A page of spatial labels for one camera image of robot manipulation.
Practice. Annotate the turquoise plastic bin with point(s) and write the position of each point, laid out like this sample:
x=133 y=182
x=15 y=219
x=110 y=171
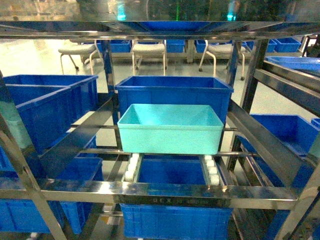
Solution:
x=170 y=129

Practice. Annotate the blue bin left shelf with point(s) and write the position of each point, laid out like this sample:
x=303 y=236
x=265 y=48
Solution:
x=49 y=104

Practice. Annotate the blue bin shelf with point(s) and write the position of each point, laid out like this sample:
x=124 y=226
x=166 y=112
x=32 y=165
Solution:
x=49 y=104
x=296 y=133

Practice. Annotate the blue bin right shelf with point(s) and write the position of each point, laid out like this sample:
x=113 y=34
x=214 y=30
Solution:
x=296 y=133

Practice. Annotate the blue bin behind turquoise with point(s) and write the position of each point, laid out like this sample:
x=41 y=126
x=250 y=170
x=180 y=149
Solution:
x=175 y=90

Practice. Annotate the grey chair centre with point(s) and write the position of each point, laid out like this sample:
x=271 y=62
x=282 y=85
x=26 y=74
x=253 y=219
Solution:
x=149 y=48

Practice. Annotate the grey chair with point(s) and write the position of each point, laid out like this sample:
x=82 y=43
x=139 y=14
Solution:
x=213 y=50
x=149 y=48
x=79 y=48

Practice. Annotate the grey chair right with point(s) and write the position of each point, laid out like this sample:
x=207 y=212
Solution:
x=213 y=50

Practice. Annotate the grey chair left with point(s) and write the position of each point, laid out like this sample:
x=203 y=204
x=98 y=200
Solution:
x=79 y=48

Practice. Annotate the blue bin lower centre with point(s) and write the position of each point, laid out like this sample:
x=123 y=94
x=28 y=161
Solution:
x=174 y=222

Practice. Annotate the steel shelf frame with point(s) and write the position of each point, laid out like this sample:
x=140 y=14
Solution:
x=301 y=88

